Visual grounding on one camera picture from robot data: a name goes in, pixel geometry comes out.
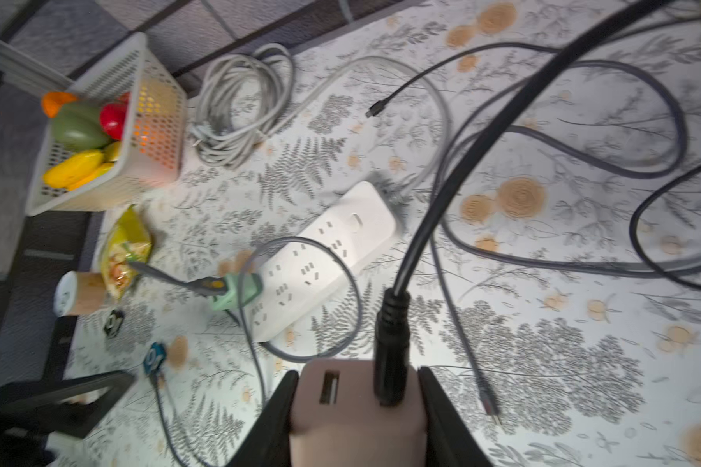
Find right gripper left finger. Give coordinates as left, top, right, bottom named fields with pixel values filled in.
left=227, top=370, right=299, bottom=467

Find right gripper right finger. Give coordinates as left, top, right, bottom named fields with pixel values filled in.
left=418, top=367, right=493, bottom=467

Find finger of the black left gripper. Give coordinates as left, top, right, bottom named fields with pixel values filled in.
left=0, top=371, right=136, bottom=439

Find pink charger plug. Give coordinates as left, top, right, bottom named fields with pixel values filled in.
left=289, top=359, right=428, bottom=467

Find black charging cable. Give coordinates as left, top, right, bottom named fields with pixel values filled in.
left=129, top=235, right=364, bottom=467
left=365, top=0, right=701, bottom=427

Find blue mp3 player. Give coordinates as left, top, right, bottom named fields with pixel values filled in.
left=143, top=342, right=167, bottom=377

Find green charger plug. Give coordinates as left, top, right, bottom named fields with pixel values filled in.
left=210, top=274, right=263, bottom=311

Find pull-tab food can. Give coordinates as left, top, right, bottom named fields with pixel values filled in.
left=53, top=272, right=106, bottom=316

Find yellow corn chips bag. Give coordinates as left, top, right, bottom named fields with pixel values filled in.
left=99, top=204, right=153, bottom=302

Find white power strip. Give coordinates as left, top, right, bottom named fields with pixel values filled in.
left=245, top=181, right=401, bottom=342

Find yellow plastic banana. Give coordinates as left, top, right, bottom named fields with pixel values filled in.
left=42, top=150, right=114, bottom=191

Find green plastic mango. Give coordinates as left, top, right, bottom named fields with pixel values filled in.
left=50, top=101, right=112, bottom=152

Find white plastic fruit basket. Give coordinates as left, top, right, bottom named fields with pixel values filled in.
left=25, top=32, right=187, bottom=216

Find orange plastic tangerine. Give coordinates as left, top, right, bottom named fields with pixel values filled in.
left=41, top=91, right=79, bottom=119

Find coiled grey cable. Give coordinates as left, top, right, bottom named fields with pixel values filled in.
left=188, top=43, right=451, bottom=194

